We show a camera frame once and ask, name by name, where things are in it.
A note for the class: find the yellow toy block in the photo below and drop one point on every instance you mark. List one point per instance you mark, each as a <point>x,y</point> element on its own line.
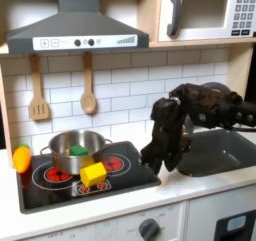
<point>93,175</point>

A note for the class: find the black stove top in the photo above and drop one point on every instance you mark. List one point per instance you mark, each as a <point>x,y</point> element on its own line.
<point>133,178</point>

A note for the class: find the slotted wooden spatula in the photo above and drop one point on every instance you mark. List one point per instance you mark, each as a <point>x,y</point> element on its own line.
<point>35,78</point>

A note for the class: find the light wooden shelf board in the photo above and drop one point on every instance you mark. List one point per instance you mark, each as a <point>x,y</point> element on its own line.
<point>200,43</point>

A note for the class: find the black door window panel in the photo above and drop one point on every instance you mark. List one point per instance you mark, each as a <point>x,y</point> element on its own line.
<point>223,233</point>

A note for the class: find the grey stove knob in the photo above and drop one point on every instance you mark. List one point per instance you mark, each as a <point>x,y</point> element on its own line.
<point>149,230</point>

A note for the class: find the white cabinet door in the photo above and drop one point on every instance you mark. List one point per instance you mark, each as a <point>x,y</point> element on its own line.
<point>200,218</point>

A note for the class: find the white toy microwave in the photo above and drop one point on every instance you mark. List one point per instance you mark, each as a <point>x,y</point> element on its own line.
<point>203,34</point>

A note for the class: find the wide wooden side panel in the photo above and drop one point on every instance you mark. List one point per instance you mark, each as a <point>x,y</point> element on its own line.
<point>240,68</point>

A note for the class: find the wooden spoon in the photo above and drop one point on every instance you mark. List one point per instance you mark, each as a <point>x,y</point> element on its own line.
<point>88,103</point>

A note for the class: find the orange toy carrot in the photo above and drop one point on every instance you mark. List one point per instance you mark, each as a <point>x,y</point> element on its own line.
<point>21,160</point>

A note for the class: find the dark grey sink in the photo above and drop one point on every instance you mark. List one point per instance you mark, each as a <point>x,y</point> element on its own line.
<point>220,155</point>

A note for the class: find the steel pot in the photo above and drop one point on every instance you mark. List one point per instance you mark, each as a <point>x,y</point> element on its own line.
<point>66,166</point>

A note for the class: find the narrow wooden side post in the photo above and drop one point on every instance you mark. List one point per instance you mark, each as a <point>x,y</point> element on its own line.
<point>4,118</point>

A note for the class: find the grey extractor hood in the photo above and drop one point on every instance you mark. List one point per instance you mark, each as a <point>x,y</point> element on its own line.
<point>76,25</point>

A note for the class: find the white oven control panel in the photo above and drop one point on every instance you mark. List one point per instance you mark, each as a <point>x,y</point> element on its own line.
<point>110,225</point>

